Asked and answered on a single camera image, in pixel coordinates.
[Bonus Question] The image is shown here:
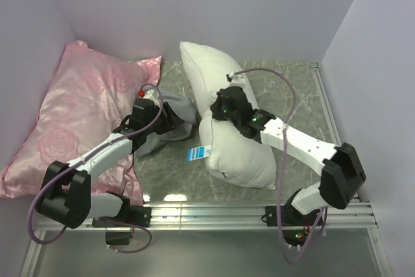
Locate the white pillow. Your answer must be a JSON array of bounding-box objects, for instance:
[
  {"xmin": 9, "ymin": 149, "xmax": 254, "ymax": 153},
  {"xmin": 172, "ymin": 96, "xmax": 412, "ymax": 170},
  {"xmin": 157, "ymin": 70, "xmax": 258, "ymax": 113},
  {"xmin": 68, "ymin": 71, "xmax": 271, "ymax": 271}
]
[{"xmin": 180, "ymin": 42, "xmax": 276, "ymax": 190}]

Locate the blue pillow care label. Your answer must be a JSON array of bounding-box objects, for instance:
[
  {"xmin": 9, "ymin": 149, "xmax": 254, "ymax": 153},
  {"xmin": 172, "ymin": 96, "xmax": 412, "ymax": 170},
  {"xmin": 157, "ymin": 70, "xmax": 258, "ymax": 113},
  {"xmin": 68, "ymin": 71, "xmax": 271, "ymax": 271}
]
[{"xmin": 187, "ymin": 146, "xmax": 211, "ymax": 162}]

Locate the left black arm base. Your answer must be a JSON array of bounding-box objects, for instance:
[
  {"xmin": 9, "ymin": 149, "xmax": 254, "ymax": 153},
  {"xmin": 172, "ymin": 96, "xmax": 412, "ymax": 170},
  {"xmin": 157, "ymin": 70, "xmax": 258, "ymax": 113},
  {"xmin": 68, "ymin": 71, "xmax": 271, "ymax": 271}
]
[{"xmin": 91, "ymin": 206, "xmax": 152, "ymax": 254}]

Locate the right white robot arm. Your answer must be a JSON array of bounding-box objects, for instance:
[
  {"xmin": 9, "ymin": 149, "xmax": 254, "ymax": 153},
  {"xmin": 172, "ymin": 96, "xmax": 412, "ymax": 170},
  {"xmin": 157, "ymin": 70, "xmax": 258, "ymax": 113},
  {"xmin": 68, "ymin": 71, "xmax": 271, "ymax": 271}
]
[{"xmin": 211, "ymin": 86, "xmax": 366, "ymax": 225}]

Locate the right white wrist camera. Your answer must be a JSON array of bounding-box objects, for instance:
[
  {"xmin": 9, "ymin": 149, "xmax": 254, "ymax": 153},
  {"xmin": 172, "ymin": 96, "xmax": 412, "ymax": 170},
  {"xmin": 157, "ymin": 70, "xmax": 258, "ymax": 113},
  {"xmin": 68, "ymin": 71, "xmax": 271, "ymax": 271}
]
[{"xmin": 226, "ymin": 72, "xmax": 246, "ymax": 88}]

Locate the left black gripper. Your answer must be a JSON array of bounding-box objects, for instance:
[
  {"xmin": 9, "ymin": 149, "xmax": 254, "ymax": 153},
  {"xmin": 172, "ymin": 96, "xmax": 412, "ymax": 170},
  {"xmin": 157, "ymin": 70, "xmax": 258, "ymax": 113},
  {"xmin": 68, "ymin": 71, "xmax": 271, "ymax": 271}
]
[{"xmin": 144, "ymin": 101, "xmax": 184, "ymax": 135}]

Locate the grey pillowcase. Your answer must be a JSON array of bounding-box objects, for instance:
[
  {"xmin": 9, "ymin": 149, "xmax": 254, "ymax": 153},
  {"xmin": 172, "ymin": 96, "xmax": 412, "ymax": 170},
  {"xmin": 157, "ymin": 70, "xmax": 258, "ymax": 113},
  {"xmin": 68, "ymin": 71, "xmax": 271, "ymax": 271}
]
[{"xmin": 135, "ymin": 89, "xmax": 198, "ymax": 157}]

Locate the aluminium mounting rail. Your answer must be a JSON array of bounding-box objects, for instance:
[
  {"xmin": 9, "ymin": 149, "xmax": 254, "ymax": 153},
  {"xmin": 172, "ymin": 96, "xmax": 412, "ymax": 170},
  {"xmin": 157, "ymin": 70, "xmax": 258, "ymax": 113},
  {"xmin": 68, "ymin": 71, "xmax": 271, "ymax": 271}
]
[{"xmin": 32, "ymin": 201, "xmax": 377, "ymax": 232}]

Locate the aluminium side rail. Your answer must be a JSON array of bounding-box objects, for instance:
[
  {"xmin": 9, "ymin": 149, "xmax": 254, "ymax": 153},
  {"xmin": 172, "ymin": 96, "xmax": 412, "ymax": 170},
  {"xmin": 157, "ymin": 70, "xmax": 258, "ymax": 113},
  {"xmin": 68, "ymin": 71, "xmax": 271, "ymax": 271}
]
[{"xmin": 309, "ymin": 62, "xmax": 342, "ymax": 145}]

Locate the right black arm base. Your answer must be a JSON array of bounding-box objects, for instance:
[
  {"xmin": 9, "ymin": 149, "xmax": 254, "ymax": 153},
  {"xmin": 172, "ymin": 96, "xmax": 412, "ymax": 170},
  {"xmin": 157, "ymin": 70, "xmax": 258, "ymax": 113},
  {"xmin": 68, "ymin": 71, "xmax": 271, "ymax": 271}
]
[{"xmin": 261, "ymin": 206, "xmax": 320, "ymax": 247}]

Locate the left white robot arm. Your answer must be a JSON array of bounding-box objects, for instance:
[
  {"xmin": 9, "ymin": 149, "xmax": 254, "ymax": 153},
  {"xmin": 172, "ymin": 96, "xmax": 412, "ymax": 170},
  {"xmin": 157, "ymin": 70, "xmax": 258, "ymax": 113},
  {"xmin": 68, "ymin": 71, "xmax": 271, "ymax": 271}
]
[{"xmin": 32, "ymin": 99, "xmax": 184, "ymax": 228}]

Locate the pink floral pillow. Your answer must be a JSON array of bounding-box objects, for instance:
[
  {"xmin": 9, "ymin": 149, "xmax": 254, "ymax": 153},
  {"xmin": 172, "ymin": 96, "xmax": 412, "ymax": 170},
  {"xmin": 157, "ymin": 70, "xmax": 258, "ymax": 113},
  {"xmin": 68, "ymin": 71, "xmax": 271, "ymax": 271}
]
[{"xmin": 1, "ymin": 41, "xmax": 161, "ymax": 199}]

